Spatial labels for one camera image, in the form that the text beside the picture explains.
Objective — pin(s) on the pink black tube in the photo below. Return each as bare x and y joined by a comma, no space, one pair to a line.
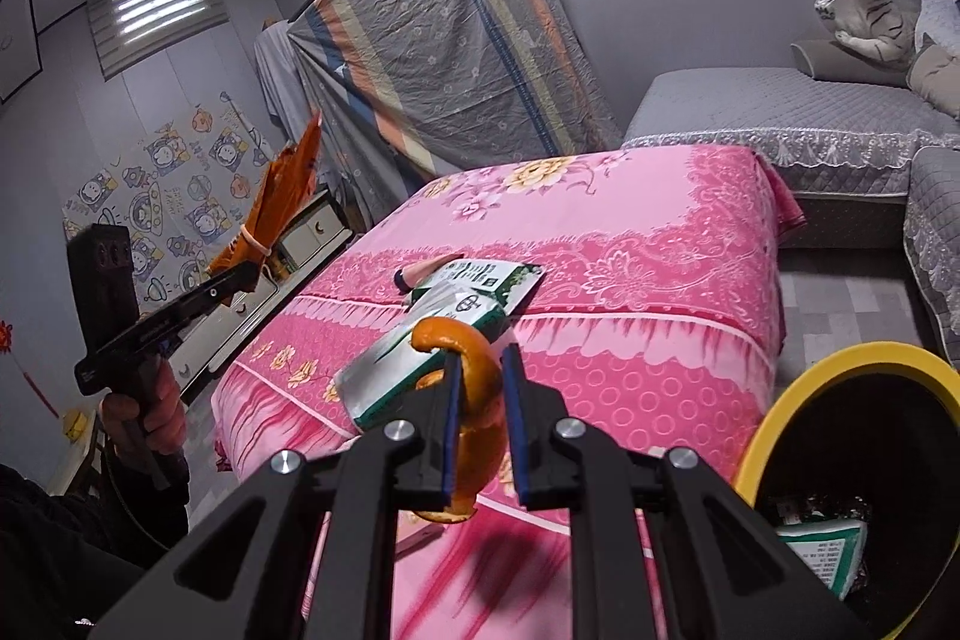
427,271

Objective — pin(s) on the striped floral sheet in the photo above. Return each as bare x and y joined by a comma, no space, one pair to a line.
450,48

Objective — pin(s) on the cartoon wall poster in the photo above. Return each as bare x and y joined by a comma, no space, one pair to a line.
165,160

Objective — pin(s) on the person's left forearm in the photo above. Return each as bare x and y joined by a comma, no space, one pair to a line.
75,535

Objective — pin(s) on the grey bolster pillow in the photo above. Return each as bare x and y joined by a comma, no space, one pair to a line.
825,59

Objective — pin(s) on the plastic-wrapped tiger plush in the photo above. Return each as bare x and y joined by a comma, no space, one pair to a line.
870,18

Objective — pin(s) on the orange snack bag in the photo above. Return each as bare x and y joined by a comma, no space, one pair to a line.
289,175

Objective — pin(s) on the small yellow object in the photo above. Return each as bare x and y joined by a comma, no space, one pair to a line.
77,426

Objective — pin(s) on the grey quilted sofa section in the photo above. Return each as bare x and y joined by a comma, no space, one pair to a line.
937,220
750,115

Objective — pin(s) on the grey cloth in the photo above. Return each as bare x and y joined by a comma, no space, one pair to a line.
274,78

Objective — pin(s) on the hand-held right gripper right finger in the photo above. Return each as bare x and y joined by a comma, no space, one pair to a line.
517,430

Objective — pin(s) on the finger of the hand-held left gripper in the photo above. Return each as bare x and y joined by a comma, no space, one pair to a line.
202,310
217,286

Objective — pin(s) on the person's left hand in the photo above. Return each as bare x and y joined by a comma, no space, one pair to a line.
161,415

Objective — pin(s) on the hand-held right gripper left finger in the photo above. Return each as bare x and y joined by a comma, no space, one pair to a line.
450,430

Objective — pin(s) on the grey cushion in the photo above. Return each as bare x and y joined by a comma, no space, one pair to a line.
937,78

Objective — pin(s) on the window blind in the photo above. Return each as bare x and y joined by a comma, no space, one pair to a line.
150,10

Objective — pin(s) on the green white carton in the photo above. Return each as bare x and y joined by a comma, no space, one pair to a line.
821,554

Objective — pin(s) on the white low cabinet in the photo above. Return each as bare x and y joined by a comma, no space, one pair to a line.
307,235

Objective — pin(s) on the yellow trash bin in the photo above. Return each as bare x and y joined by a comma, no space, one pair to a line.
825,370

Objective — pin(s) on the white green tissue pack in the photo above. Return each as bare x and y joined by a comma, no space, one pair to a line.
390,377
487,276

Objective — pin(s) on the orange peel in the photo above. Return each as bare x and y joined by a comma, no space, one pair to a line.
480,377

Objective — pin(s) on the red wall ornament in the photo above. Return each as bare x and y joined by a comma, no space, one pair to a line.
6,336

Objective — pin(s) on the pink floral blanket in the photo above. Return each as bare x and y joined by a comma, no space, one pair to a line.
637,250

